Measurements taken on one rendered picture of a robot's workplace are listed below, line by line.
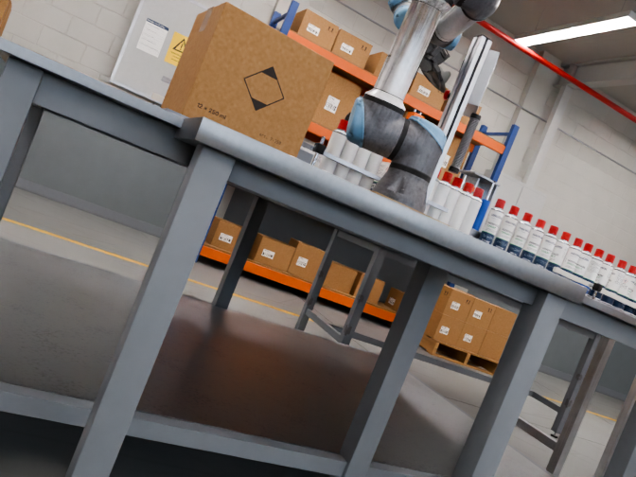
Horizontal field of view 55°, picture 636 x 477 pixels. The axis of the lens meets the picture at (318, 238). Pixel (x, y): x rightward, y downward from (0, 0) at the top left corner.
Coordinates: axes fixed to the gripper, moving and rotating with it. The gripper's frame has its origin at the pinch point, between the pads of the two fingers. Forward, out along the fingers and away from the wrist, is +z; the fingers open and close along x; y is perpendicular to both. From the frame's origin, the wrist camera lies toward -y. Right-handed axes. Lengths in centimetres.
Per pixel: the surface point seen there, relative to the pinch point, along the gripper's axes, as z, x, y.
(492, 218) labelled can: 52, -2, -8
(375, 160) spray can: 3.3, -2.5, -35.4
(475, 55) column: -8.0, -17.0, 6.8
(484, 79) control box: 0.2, -17.7, 5.1
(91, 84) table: -67, -65, -98
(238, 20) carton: -60, -44, -62
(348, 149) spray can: -5.9, -2.8, -41.3
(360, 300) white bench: 103, 104, -45
